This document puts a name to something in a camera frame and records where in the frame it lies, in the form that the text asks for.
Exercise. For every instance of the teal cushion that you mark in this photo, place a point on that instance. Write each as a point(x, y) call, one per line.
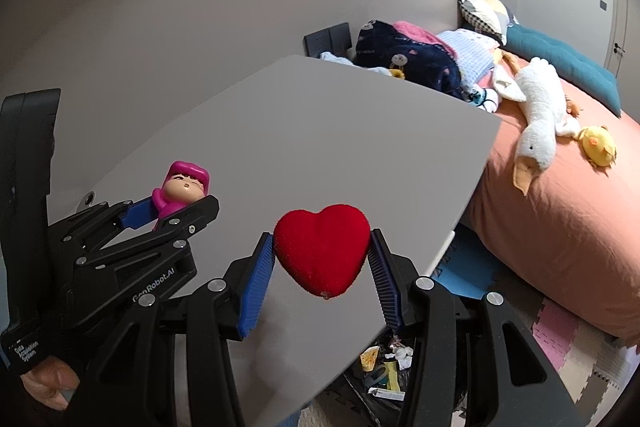
point(560, 59)

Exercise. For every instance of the black wall socket panel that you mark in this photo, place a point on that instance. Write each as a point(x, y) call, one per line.
point(330, 39)

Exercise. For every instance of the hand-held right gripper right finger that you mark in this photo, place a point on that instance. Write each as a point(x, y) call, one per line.
point(387, 292)

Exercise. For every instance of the white goose plush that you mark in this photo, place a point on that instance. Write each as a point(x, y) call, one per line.
point(537, 132)

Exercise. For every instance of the person's left hand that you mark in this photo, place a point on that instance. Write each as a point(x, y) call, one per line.
point(50, 384)

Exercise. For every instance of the trash bin with black bag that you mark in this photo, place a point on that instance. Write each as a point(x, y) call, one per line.
point(357, 404)

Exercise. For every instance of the navy printed blanket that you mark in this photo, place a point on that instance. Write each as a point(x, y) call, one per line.
point(415, 57)

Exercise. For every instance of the pink doll figure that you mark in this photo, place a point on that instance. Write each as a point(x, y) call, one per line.
point(185, 184)

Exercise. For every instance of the bed with orange cover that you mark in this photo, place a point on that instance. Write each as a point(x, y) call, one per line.
point(555, 247)

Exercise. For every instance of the brown plush toy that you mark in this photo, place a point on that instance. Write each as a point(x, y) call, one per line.
point(506, 59)

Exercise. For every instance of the pink towel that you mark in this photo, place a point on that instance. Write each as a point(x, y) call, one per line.
point(422, 34)

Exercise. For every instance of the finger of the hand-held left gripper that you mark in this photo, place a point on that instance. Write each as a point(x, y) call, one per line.
point(137, 213)
point(195, 212)

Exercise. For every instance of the light blue waffle blanket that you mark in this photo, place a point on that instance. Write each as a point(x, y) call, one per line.
point(470, 54)

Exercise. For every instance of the foam puzzle floor mat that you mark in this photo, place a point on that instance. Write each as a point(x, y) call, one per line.
point(575, 357)

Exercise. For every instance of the white table leg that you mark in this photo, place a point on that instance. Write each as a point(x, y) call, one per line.
point(446, 247)

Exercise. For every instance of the patchwork pillow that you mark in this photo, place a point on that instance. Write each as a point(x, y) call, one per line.
point(485, 14)

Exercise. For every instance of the red plush heart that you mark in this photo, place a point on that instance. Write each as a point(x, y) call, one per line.
point(320, 247)

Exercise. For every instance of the yellow wrapper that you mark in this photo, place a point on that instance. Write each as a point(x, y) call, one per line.
point(391, 377)

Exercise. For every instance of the patterned white sock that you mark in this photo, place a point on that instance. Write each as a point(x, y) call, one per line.
point(487, 101)

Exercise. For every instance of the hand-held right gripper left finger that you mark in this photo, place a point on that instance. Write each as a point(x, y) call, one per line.
point(255, 292)

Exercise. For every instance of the crumpled white tissue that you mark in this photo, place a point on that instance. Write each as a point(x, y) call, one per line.
point(401, 354)

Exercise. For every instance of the white door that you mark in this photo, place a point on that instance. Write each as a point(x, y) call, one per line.
point(631, 17)

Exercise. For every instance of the yellow chick plush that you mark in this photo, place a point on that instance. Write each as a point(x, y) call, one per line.
point(597, 147)

